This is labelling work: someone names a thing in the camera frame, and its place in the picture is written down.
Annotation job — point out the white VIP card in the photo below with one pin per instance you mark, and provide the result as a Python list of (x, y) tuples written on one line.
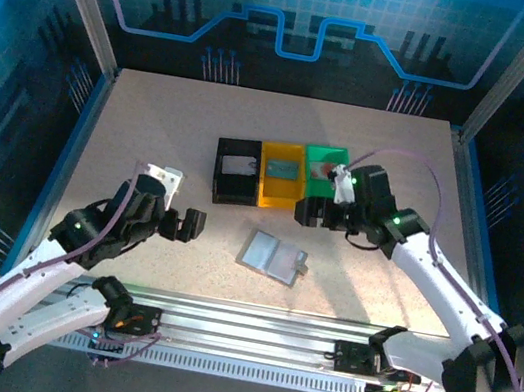
[(288, 264)]

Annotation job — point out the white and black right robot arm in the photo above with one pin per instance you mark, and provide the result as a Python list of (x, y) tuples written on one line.
[(434, 287)]

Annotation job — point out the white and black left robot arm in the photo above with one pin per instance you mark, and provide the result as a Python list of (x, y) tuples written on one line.
[(3, 308)]

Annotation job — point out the card with red dot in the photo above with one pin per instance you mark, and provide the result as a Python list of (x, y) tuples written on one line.
[(321, 170)]

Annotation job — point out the green plastic bin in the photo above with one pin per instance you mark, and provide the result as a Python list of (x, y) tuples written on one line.
[(316, 188)]

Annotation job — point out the yellow plastic bin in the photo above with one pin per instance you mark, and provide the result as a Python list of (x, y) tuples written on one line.
[(280, 194)]

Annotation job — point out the black plastic bin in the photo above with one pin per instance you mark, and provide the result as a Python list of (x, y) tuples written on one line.
[(234, 193)]

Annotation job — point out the aluminium side rail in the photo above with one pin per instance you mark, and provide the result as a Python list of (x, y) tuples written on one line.
[(471, 218)]

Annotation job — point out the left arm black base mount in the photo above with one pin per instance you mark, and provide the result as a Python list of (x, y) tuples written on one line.
[(143, 321)]

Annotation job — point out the aluminium mounting rail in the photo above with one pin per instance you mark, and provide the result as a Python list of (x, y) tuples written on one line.
[(245, 320)]

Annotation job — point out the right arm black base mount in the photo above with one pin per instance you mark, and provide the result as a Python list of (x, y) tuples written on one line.
[(350, 358)]

